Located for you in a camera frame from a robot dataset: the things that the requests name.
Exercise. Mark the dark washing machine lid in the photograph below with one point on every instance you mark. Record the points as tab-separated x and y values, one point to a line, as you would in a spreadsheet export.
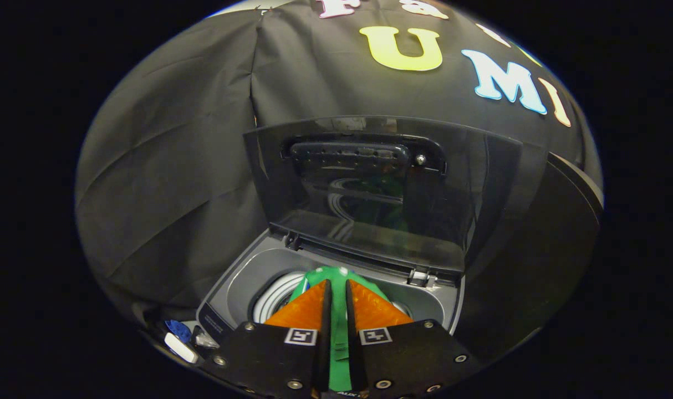
453	194

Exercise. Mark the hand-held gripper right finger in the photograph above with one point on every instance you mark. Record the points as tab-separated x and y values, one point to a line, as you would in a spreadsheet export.
352	332

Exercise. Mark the beige cabinet with dark frame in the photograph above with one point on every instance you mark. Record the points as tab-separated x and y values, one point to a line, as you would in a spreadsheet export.
536	249

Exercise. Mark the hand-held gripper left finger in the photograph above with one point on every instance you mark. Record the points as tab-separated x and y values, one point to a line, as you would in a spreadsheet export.
325	332

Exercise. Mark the black backdrop cloth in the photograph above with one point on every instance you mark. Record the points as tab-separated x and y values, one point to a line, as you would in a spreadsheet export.
164	166

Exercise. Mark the green polo shirt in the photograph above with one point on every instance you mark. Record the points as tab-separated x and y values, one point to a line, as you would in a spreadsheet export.
339	354

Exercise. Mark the small blue object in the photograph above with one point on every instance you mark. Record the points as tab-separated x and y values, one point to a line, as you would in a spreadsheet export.
178	330

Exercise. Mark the small white object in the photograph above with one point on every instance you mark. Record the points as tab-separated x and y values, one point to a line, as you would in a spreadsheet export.
181	349

